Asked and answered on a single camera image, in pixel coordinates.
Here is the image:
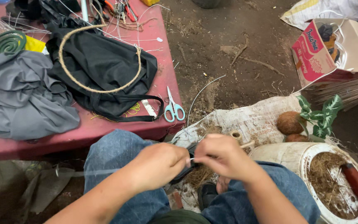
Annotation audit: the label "person's blue jeans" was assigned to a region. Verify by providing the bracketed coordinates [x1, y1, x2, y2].
[83, 129, 321, 224]

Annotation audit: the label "black cloth bag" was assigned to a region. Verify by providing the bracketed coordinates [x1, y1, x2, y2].
[44, 19, 165, 122]

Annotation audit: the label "person's left hand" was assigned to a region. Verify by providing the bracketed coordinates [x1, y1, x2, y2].
[126, 142, 191, 195]

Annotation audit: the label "red low table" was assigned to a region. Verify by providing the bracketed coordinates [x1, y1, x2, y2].
[0, 0, 186, 163]

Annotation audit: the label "yellow packet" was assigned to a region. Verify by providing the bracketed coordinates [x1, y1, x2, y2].
[24, 35, 47, 54]

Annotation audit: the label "person's right hand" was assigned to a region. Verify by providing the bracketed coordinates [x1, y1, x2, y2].
[193, 133, 262, 184]

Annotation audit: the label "black sandal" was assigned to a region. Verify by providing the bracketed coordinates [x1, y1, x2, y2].
[197, 181, 219, 211]

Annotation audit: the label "brown coconut husk ball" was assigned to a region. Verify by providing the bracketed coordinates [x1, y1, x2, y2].
[276, 111, 307, 135]

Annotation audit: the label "white printed sack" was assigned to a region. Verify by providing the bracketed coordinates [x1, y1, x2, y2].
[280, 0, 358, 31]

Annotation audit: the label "green mosquito coil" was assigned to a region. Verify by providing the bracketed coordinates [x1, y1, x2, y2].
[0, 30, 27, 63]

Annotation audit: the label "white plastic bucket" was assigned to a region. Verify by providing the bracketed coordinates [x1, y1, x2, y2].
[249, 142, 358, 224]

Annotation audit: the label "red and white carton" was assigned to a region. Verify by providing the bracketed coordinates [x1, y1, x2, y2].
[291, 18, 358, 89]

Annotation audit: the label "coconut fibre heap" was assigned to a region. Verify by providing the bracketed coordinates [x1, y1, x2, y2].
[184, 165, 218, 190]

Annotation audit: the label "person's foot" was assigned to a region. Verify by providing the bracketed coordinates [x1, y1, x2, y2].
[216, 176, 233, 195]

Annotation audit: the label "grey cloth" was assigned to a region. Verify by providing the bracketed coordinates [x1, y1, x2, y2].
[0, 50, 81, 141]

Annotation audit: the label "white woven sack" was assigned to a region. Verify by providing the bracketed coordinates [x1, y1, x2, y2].
[170, 93, 338, 148]

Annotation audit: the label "long curved white wire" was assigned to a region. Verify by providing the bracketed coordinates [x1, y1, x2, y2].
[186, 74, 227, 131]

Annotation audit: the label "yellow rubber bands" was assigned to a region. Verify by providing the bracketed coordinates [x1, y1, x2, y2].
[90, 102, 142, 123]

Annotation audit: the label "straw broom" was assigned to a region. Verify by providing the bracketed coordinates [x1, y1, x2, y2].
[310, 72, 358, 112]

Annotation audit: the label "green variegated plant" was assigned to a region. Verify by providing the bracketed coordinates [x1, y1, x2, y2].
[296, 94, 343, 140]

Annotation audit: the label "jute wrapped ring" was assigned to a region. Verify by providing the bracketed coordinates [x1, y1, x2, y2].
[58, 24, 143, 94]

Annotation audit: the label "small brown husk ball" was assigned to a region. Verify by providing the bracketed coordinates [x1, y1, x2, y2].
[285, 133, 311, 143]

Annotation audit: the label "black fabric pot piece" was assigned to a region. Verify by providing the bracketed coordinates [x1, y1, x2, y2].
[170, 142, 203, 185]

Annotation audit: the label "jute twine spool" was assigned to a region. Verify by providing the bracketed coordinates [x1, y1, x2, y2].
[229, 129, 256, 150]

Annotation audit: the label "teal handled scissors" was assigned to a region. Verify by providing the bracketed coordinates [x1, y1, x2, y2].
[163, 86, 186, 123]

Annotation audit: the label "orange handled pliers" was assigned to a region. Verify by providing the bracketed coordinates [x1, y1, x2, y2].
[103, 0, 140, 23]

